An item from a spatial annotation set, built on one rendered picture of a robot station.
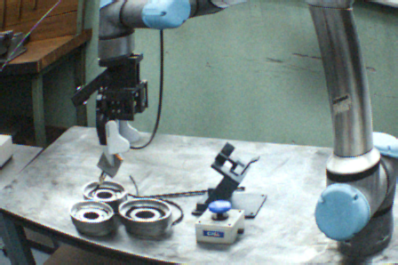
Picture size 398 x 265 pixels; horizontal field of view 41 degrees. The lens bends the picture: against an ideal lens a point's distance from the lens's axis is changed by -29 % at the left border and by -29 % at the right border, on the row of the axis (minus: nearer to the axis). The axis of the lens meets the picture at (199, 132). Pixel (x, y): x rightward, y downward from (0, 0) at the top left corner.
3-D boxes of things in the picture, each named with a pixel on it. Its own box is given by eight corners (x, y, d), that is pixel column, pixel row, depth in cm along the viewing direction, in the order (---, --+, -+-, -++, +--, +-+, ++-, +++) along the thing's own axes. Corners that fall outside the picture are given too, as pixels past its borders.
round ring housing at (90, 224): (88, 242, 122) (83, 226, 121) (66, 222, 130) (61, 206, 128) (126, 231, 128) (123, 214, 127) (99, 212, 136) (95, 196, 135)
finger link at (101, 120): (103, 148, 124) (101, 100, 122) (97, 147, 124) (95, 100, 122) (113, 140, 128) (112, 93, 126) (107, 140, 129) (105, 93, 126)
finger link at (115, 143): (129, 174, 125) (125, 123, 123) (102, 170, 127) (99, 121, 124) (135, 169, 128) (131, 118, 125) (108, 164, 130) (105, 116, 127)
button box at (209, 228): (195, 242, 124) (194, 221, 123) (209, 226, 130) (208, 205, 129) (236, 245, 121) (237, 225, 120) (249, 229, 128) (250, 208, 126)
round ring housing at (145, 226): (185, 228, 130) (183, 212, 128) (140, 242, 124) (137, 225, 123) (153, 211, 138) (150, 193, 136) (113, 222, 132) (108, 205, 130)
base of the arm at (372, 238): (394, 220, 117) (401, 182, 113) (387, 253, 104) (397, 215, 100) (345, 222, 122) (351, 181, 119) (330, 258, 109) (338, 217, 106)
